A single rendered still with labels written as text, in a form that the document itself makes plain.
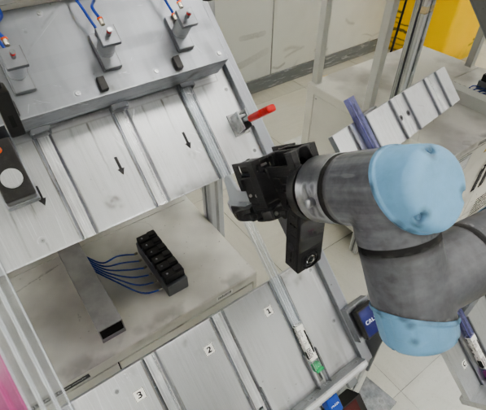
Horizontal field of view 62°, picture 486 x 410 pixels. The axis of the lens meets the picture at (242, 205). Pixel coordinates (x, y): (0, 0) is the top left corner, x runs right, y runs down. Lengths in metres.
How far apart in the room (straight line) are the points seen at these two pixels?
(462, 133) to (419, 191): 1.25
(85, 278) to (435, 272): 0.74
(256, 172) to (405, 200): 0.21
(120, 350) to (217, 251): 0.31
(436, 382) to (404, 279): 1.27
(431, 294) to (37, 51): 0.52
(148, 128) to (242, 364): 0.38
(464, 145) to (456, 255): 1.12
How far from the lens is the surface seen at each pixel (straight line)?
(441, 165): 0.36
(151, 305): 0.93
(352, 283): 1.77
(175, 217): 1.10
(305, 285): 0.69
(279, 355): 0.68
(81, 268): 0.98
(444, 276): 0.40
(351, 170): 0.38
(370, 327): 0.72
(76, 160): 0.61
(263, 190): 0.50
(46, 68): 0.58
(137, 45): 0.61
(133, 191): 0.60
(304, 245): 0.52
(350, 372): 0.73
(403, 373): 1.62
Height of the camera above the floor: 1.38
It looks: 43 degrees down
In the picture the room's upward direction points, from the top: straight up
